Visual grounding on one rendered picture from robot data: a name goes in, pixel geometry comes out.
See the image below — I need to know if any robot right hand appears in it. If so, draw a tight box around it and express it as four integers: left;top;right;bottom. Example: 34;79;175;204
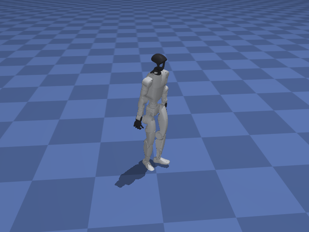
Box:
134;117;144;130

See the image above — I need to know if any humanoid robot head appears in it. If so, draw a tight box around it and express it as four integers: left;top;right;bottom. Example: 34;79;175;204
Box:
150;54;167;75

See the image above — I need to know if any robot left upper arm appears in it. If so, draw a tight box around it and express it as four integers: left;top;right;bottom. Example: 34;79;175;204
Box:
163;69;169;93

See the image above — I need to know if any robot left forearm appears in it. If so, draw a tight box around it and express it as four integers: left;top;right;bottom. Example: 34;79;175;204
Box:
161;91;168;105

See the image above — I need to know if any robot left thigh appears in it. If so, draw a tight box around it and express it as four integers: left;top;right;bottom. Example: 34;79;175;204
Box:
155;104;168;140

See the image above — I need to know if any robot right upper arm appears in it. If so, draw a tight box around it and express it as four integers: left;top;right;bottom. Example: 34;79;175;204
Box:
140;76;153;104

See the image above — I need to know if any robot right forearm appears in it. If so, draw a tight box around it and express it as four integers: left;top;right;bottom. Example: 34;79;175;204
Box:
136;98;145;121

